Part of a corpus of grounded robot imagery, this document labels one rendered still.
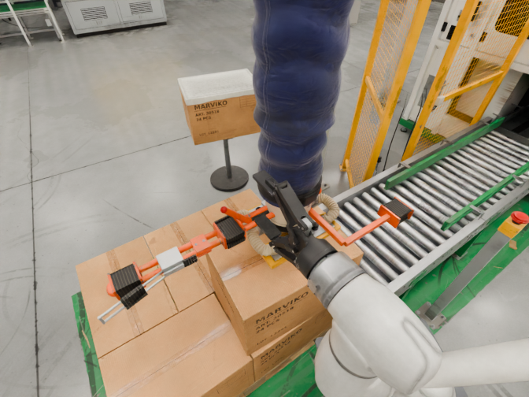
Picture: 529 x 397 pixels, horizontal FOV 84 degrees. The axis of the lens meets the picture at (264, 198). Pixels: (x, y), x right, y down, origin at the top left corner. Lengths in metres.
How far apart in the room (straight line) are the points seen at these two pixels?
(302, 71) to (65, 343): 2.25
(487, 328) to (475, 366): 1.98
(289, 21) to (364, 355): 0.61
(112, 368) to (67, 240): 1.60
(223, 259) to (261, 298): 0.24
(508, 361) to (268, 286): 0.81
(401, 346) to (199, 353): 1.22
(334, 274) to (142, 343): 1.31
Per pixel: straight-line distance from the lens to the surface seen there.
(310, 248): 0.53
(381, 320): 0.47
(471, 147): 3.19
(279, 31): 0.71
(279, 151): 0.85
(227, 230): 1.02
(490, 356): 0.68
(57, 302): 2.71
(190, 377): 1.57
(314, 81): 0.74
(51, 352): 2.53
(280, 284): 1.25
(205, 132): 2.50
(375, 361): 0.49
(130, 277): 0.98
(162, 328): 1.68
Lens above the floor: 2.03
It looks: 45 degrees down
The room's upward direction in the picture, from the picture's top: straight up
